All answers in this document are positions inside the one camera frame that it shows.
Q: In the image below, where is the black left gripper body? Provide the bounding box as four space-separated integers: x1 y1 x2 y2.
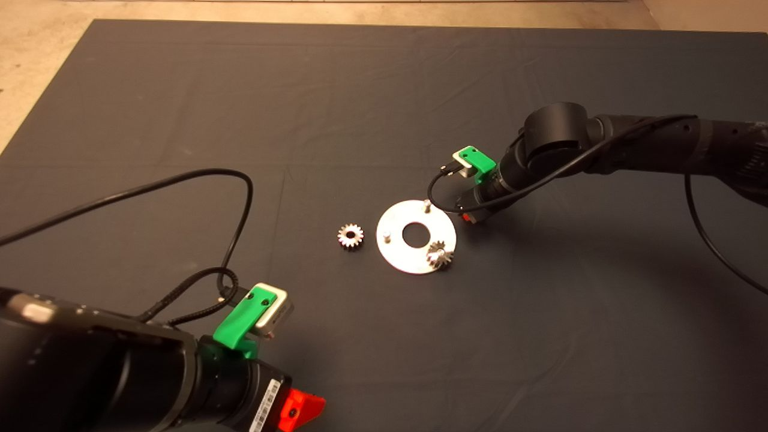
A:
186 337 293 432

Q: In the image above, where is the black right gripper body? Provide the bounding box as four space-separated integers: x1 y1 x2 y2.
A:
457 156 527 223

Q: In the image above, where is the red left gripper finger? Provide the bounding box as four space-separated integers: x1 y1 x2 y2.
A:
276 387 326 432

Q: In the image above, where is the dark steel planetary gear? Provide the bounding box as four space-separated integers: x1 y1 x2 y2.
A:
426 240 455 271

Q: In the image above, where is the round metal carrier plate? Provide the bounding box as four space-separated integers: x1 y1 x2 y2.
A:
376 199 457 275

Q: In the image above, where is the shiny silver planetary gear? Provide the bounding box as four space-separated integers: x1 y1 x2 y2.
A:
337 224 364 251

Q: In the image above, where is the dark grey table cloth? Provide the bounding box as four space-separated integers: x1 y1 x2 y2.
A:
0 20 768 432

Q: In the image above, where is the green right camera mount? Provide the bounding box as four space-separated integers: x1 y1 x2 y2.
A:
459 146 497 185

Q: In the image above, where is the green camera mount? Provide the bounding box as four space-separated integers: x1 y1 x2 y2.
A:
213 286 278 359
459 146 497 185

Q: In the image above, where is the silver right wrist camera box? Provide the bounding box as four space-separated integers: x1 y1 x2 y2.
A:
451 150 478 178

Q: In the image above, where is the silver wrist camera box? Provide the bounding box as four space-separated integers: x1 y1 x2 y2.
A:
249 283 294 337
451 150 478 178

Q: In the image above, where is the smooth black right camera cable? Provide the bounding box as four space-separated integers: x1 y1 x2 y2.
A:
427 114 768 296

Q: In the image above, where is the smooth black camera cable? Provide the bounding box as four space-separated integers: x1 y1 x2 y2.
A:
0 169 254 289
427 114 768 296

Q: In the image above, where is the green left camera mount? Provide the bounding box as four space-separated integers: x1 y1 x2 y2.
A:
213 286 278 359

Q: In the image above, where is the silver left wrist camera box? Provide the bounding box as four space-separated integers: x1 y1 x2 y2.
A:
249 283 294 337

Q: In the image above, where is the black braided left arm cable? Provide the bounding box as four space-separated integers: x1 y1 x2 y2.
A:
138 267 241 328

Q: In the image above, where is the smooth black left camera cable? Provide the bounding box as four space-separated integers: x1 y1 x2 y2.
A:
0 169 254 289

